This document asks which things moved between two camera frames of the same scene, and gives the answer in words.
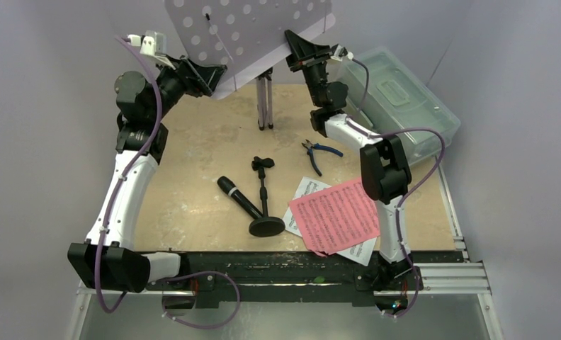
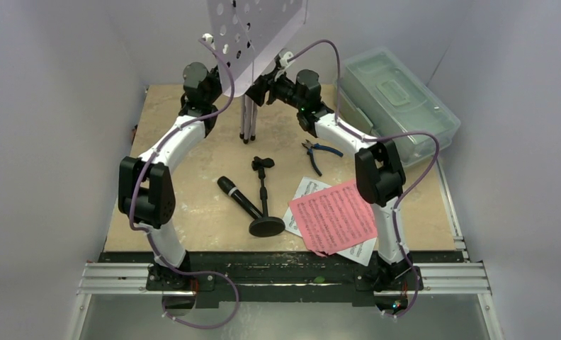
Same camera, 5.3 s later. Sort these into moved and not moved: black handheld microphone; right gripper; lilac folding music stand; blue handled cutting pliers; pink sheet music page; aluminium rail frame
Moved: lilac folding music stand; right gripper
Not moved: pink sheet music page; aluminium rail frame; black handheld microphone; blue handled cutting pliers
